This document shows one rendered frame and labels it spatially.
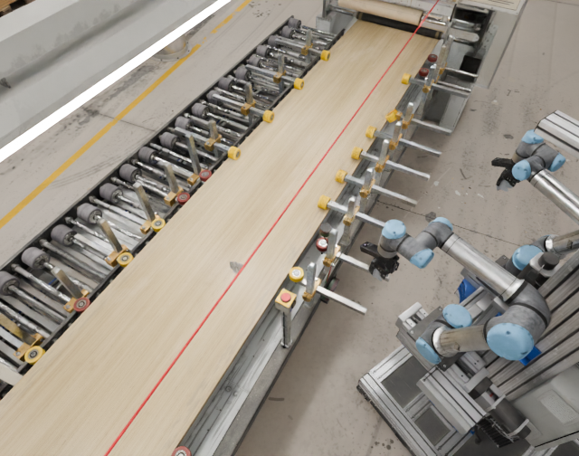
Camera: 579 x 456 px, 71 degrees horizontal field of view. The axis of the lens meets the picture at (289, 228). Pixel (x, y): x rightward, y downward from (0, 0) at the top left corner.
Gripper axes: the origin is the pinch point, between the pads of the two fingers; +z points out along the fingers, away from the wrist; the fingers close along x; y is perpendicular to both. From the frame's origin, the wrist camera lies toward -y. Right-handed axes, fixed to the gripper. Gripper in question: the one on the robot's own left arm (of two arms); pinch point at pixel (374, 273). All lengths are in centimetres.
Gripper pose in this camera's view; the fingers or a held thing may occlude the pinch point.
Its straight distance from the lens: 175.2
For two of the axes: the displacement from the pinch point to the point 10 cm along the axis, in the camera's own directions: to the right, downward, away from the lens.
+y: 5.9, 6.4, -4.9
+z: 0.0, 6.1, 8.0
